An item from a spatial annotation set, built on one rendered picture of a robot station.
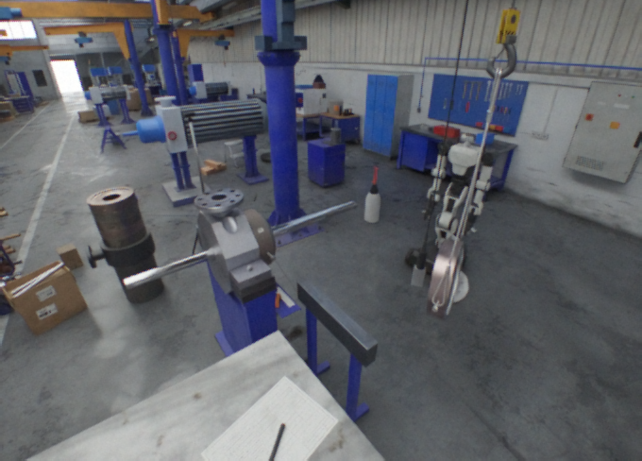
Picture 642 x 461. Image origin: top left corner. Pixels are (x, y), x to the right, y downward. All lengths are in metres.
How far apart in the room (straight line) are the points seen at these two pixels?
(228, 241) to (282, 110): 2.12
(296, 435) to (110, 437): 0.70
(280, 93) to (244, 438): 3.00
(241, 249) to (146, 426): 0.84
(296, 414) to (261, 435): 0.15
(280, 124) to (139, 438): 2.94
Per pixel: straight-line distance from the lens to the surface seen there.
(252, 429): 1.37
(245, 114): 5.46
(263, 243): 1.74
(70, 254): 4.32
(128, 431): 1.52
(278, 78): 3.43
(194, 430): 1.42
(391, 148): 6.99
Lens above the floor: 2.09
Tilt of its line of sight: 29 degrees down
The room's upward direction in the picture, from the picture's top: straight up
